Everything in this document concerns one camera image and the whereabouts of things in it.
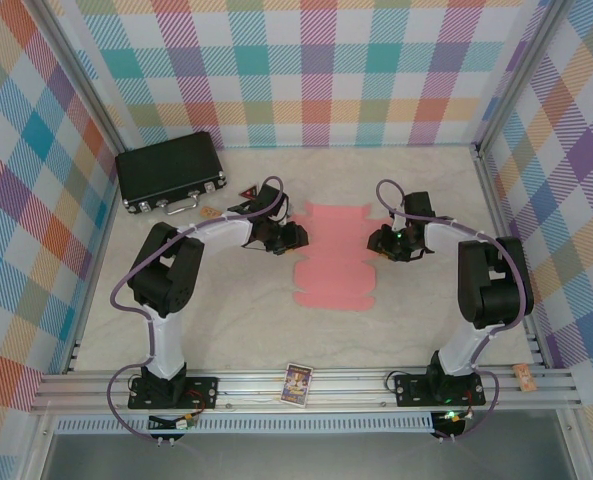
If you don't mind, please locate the black hard case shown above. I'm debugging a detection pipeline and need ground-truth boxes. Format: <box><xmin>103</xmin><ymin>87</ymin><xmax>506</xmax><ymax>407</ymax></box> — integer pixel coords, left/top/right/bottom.
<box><xmin>114</xmin><ymin>130</ymin><xmax>227</xmax><ymax>216</ymax></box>

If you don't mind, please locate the small circuit board with wires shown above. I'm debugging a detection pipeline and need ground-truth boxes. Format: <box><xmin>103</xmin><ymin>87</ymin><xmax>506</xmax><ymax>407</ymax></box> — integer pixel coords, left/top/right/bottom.
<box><xmin>433</xmin><ymin>409</ymin><xmax>475</xmax><ymax>439</ymax></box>
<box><xmin>148</xmin><ymin>414</ymin><xmax>198</xmax><ymax>432</ymax></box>

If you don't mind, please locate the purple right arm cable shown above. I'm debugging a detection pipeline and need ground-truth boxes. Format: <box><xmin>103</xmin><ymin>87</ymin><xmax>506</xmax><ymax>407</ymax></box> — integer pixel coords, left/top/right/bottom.
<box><xmin>375</xmin><ymin>178</ymin><xmax>527</xmax><ymax>444</ymax></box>

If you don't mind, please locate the white slotted cable duct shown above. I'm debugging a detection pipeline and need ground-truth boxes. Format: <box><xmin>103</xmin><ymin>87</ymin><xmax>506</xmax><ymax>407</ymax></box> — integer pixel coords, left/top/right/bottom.
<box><xmin>55</xmin><ymin>412</ymin><xmax>435</xmax><ymax>435</ymax></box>

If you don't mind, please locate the printed wooden block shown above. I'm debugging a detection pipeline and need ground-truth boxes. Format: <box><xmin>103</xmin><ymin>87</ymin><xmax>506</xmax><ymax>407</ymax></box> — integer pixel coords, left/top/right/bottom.
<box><xmin>513</xmin><ymin>363</ymin><xmax>537</xmax><ymax>393</ymax></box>

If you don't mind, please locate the aluminium frame rail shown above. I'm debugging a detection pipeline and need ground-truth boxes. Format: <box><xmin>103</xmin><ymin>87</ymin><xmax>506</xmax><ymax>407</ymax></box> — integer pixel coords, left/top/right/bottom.
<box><xmin>30</xmin><ymin>367</ymin><xmax>585</xmax><ymax>414</ymax></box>

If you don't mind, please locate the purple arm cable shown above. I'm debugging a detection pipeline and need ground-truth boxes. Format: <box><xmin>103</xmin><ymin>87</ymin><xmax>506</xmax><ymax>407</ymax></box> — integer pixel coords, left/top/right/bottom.
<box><xmin>375</xmin><ymin>178</ymin><xmax>527</xmax><ymax>444</ymax></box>
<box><xmin>106</xmin><ymin>175</ymin><xmax>290</xmax><ymax>444</ymax></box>

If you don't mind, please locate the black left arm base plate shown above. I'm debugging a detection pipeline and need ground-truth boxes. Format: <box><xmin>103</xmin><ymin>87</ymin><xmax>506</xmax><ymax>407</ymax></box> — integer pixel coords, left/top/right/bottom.
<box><xmin>128</xmin><ymin>373</ymin><xmax>221</xmax><ymax>411</ymax></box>

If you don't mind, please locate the purple playing card box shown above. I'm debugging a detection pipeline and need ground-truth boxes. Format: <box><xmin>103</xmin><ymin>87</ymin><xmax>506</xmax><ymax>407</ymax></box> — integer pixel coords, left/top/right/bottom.
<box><xmin>279</xmin><ymin>363</ymin><xmax>313</xmax><ymax>407</ymax></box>

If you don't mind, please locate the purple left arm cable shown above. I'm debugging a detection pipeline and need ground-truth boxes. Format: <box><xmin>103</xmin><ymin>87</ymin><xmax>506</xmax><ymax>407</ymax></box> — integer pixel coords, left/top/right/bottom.
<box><xmin>106</xmin><ymin>175</ymin><xmax>290</xmax><ymax>444</ymax></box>

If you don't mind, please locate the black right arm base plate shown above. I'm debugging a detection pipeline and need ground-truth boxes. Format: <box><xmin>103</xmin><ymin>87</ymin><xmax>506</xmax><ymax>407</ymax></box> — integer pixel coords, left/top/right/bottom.
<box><xmin>394</xmin><ymin>372</ymin><xmax>487</xmax><ymax>407</ymax></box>

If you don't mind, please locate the aluminium frame post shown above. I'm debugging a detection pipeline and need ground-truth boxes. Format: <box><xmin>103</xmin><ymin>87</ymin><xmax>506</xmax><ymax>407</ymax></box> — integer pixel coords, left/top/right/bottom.
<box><xmin>475</xmin><ymin>0</ymin><xmax>565</xmax><ymax>151</ymax></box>
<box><xmin>35</xmin><ymin>0</ymin><xmax>127</xmax><ymax>151</ymax></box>

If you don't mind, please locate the pink paper box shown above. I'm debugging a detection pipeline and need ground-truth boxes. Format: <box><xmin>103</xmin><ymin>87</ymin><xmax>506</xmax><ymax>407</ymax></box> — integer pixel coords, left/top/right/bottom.
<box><xmin>292</xmin><ymin>202</ymin><xmax>383</xmax><ymax>312</ymax></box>

